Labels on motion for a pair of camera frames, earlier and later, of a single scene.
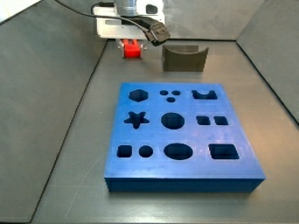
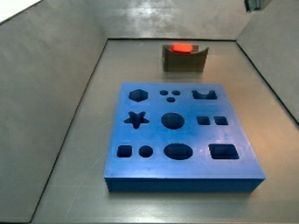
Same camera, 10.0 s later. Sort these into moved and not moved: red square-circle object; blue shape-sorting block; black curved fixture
Moved: red square-circle object
Not moved: black curved fixture; blue shape-sorting block
